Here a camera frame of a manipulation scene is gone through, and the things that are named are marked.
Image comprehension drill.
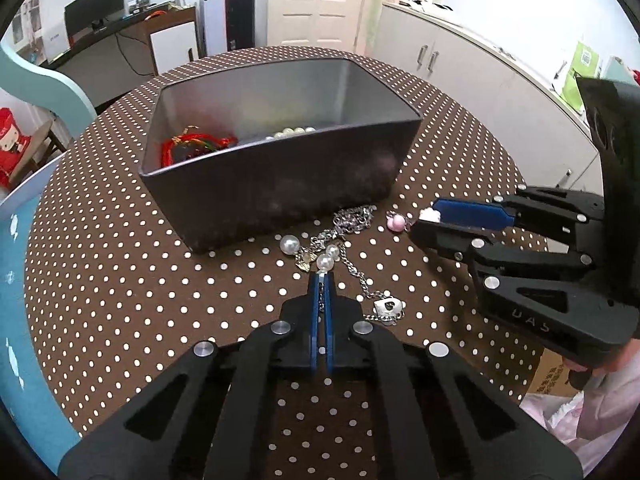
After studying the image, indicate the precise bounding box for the red cat-print bag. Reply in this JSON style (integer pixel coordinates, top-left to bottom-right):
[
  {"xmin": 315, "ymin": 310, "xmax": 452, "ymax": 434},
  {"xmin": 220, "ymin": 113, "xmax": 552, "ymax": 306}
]
[{"xmin": 0, "ymin": 106, "xmax": 33, "ymax": 191}]

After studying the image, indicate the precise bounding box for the pale bead bracelet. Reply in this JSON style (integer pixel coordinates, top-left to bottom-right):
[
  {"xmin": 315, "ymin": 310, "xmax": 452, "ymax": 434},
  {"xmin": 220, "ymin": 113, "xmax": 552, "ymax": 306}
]
[{"xmin": 262, "ymin": 126, "xmax": 317, "ymax": 142}]

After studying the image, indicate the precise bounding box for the white purple suitcase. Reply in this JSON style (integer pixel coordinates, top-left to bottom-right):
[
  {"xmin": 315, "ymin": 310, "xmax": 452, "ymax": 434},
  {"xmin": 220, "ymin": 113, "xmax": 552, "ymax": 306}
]
[{"xmin": 199, "ymin": 0, "xmax": 230, "ymax": 58}]

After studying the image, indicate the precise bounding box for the white glass-door cupboard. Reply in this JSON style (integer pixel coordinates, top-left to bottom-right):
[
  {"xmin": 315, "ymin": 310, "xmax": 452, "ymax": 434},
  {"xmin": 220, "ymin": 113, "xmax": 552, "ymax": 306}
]
[{"xmin": 12, "ymin": 0, "xmax": 43, "ymax": 56}]

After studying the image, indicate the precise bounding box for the silver heart pendant chain necklace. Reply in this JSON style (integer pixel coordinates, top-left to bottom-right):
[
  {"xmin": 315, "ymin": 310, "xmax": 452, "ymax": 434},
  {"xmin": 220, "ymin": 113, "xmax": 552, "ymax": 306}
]
[{"xmin": 307, "ymin": 203, "xmax": 406, "ymax": 326}]

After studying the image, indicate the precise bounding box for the white sideboard cabinet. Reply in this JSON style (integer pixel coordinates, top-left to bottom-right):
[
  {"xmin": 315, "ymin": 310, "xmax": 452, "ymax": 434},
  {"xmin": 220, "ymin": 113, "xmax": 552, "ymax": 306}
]
[{"xmin": 372, "ymin": 0, "xmax": 608, "ymax": 196}]

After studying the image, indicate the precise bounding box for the wooden chair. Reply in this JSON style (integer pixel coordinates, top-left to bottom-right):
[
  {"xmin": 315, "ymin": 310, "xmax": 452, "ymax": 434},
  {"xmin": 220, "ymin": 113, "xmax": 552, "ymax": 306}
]
[{"xmin": 10, "ymin": 120, "xmax": 68, "ymax": 186}]

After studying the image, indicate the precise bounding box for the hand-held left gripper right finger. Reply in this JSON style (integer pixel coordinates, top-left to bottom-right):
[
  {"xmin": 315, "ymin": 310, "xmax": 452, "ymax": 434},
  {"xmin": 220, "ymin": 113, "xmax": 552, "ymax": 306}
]
[{"xmin": 322, "ymin": 272, "xmax": 583, "ymax": 480}]

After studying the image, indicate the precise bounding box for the red string bracelet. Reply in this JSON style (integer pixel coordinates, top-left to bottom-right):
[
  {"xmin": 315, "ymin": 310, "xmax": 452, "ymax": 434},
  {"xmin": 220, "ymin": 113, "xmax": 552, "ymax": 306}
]
[{"xmin": 159, "ymin": 127, "xmax": 238, "ymax": 168}]

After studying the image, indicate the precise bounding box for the black cable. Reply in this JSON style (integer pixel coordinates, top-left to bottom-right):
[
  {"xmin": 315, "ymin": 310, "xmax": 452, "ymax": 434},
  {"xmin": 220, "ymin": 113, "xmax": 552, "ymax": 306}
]
[{"xmin": 116, "ymin": 32, "xmax": 156, "ymax": 78}]

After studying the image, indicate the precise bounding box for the black computer monitor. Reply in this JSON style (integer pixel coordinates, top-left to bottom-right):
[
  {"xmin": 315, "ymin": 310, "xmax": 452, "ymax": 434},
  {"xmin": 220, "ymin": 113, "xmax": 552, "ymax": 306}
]
[{"xmin": 64, "ymin": 0, "xmax": 125, "ymax": 41}]

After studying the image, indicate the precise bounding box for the white pearl string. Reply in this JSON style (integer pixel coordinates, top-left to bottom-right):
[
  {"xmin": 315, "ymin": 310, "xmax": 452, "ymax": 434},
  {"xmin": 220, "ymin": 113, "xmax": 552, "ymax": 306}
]
[{"xmin": 279, "ymin": 234, "xmax": 342, "ymax": 273}]

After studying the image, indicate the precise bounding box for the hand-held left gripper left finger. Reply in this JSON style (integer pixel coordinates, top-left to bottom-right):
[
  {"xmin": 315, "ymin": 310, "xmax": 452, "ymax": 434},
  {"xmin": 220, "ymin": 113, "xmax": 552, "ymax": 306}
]
[{"xmin": 59, "ymin": 272, "xmax": 322, "ymax": 480}]

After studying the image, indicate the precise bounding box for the person's right hand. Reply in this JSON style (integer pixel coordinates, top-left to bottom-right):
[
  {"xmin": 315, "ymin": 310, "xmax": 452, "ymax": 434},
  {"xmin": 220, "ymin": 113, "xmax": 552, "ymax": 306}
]
[{"xmin": 565, "ymin": 340, "xmax": 638, "ymax": 391}]

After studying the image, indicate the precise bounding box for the pink plastic bag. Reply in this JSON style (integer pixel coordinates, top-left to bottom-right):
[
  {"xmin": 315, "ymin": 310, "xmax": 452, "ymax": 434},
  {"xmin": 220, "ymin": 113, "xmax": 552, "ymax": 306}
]
[{"xmin": 520, "ymin": 391, "xmax": 586, "ymax": 443}]

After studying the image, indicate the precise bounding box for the brown polka-dot tablecloth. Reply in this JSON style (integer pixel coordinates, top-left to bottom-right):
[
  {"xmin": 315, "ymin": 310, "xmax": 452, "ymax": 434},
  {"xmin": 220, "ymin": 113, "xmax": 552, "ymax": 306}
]
[{"xmin": 24, "ymin": 46, "xmax": 551, "ymax": 480}]

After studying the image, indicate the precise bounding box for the dark wooden desk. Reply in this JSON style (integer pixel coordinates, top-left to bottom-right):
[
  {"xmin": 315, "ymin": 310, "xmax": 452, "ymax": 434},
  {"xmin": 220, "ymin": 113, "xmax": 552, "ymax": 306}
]
[{"xmin": 50, "ymin": 4, "xmax": 198, "ymax": 68}]

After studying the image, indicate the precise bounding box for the white panel door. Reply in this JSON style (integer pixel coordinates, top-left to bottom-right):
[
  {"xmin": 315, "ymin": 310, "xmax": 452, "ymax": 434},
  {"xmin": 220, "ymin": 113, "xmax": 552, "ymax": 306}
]
[{"xmin": 265, "ymin": 0, "xmax": 373, "ymax": 53}]

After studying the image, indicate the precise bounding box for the cardboard box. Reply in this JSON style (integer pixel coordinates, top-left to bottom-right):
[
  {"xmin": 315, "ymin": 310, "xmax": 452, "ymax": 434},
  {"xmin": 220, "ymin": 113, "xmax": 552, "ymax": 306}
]
[{"xmin": 527, "ymin": 347, "xmax": 576, "ymax": 398}]

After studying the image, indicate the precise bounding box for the green white paper bag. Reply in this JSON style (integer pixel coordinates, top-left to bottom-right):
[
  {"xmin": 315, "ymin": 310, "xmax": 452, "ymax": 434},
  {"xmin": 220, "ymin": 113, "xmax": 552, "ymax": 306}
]
[{"xmin": 562, "ymin": 40, "xmax": 603, "ymax": 106}]

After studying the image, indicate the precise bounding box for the black suitcase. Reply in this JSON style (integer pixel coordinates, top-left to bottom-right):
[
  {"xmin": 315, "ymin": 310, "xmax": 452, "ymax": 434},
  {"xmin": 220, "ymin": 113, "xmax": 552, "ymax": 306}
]
[{"xmin": 224, "ymin": 0, "xmax": 257, "ymax": 53}]

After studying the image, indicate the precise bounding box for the grey metal box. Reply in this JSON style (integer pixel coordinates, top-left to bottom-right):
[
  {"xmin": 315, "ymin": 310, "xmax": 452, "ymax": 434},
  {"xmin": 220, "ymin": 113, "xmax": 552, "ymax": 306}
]
[{"xmin": 138, "ymin": 58, "xmax": 425, "ymax": 255}]

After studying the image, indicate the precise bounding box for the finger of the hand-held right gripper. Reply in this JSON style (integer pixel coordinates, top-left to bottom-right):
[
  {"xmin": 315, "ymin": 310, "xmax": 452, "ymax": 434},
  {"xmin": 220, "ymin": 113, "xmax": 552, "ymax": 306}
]
[
  {"xmin": 431, "ymin": 186, "xmax": 607, "ymax": 253},
  {"xmin": 409, "ymin": 220, "xmax": 640, "ymax": 368}
]

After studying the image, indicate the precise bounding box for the pink bead charm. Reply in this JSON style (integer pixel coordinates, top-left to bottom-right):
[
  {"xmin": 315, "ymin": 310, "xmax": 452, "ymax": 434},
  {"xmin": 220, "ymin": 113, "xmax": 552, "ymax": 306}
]
[{"xmin": 386, "ymin": 207, "xmax": 442, "ymax": 234}]

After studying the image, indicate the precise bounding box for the person's right forearm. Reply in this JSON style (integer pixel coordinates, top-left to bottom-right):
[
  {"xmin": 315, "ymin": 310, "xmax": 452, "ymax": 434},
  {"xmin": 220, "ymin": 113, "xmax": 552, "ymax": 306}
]
[{"xmin": 575, "ymin": 355, "xmax": 640, "ymax": 471}]

